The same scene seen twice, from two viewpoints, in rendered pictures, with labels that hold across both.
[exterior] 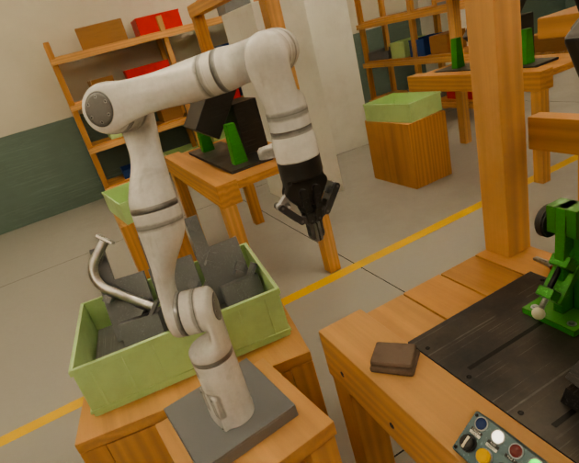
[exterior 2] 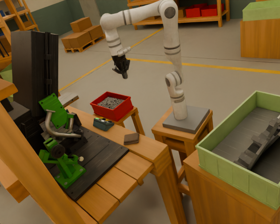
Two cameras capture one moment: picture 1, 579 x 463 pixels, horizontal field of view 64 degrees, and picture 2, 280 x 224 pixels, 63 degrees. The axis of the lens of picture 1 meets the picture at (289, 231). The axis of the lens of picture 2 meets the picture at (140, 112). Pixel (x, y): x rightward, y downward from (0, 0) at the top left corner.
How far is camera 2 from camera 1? 2.01 m
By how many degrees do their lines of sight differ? 122
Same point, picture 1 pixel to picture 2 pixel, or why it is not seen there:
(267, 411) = (170, 119)
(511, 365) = (96, 148)
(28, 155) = not seen: outside the picture
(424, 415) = (121, 129)
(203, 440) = not seen: hidden behind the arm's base
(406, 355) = (126, 137)
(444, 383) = (116, 138)
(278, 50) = not seen: hidden behind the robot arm
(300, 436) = (159, 122)
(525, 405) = (96, 138)
